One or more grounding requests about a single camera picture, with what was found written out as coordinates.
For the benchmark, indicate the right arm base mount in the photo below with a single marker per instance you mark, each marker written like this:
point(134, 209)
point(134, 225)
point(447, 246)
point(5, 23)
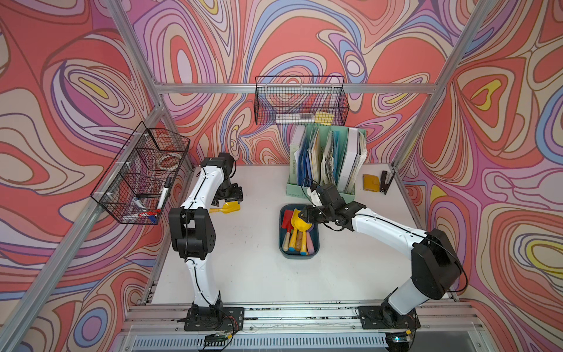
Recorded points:
point(375, 317)

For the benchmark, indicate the teal storage box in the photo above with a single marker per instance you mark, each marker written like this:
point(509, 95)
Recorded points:
point(314, 231)

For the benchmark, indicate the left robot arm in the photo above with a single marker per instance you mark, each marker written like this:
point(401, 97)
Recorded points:
point(193, 234)

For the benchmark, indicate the yellow square shovel yellow handle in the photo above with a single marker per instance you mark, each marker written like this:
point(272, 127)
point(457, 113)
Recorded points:
point(293, 240)

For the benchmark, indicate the black white marker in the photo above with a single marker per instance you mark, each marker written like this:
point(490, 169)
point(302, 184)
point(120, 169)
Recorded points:
point(164, 193)

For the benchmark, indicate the yellow sponge in basket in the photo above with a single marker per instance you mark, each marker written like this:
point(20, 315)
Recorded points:
point(324, 118)

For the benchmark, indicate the wire basket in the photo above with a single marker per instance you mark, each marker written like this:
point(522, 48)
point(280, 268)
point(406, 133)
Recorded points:
point(129, 191)
point(300, 94)

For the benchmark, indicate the clear box in basket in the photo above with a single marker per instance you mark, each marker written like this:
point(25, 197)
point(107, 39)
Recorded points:
point(295, 118)

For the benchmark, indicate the left wire basket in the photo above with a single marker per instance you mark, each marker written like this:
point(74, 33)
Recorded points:
point(129, 191)

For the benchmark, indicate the blue folder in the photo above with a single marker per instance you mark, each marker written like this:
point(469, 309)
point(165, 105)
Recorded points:
point(304, 164)

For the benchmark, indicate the yellow shovel blue-tipped handle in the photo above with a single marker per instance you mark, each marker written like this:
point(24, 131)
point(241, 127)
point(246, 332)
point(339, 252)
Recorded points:
point(304, 243)

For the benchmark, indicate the purple trowel pink handle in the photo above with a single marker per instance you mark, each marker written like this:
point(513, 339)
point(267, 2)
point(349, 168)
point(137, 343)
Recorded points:
point(309, 244)

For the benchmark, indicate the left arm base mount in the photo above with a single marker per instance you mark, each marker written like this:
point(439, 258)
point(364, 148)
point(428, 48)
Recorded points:
point(213, 318)

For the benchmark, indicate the white book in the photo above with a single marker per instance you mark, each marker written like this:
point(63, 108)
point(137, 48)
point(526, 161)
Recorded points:
point(350, 161)

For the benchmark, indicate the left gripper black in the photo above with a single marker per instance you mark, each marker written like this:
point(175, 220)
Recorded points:
point(236, 194)

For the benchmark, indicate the black stapler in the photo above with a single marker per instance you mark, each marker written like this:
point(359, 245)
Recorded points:
point(386, 179)

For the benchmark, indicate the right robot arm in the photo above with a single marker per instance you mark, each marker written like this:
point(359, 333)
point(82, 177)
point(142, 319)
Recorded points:
point(435, 266)

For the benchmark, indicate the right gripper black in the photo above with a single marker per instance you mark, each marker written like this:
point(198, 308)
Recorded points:
point(307, 215)

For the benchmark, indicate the back wire basket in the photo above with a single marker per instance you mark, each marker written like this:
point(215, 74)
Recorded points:
point(300, 94)

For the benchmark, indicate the green file organizer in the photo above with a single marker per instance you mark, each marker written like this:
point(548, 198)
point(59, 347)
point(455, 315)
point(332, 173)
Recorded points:
point(326, 152)

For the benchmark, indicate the yellow sticky note pad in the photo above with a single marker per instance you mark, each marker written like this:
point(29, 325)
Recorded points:
point(371, 183)

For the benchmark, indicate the yellow round shovel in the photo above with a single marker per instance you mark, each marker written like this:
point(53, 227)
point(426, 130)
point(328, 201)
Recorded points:
point(227, 208)

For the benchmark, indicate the red square shovel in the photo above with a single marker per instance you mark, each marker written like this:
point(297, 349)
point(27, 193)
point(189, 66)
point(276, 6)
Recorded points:
point(287, 226)

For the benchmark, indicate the yellow shovel wooden handle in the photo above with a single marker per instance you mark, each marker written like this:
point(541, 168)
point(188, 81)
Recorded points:
point(301, 226)

